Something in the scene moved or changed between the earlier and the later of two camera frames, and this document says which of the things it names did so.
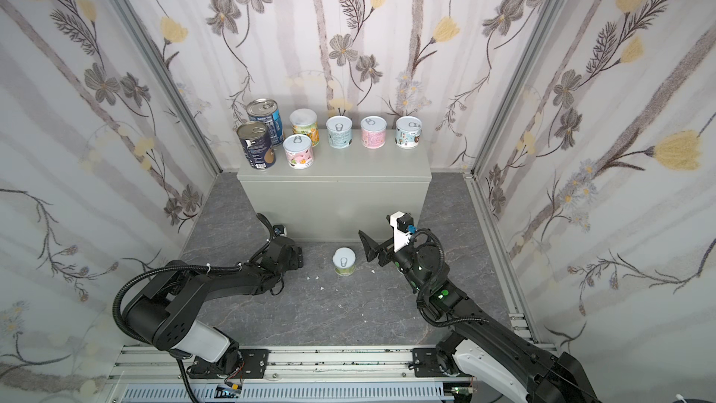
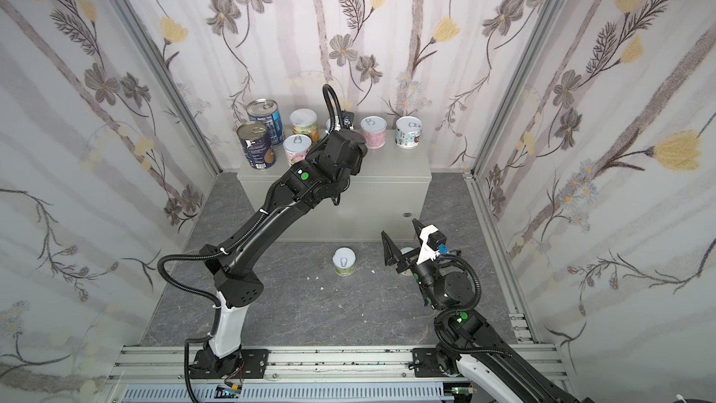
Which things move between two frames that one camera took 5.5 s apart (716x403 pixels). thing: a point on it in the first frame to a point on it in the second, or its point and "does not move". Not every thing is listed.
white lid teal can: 407,132 does not move
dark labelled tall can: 256,144 does not move
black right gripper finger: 370,247 to 392,252
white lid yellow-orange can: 304,122 does not move
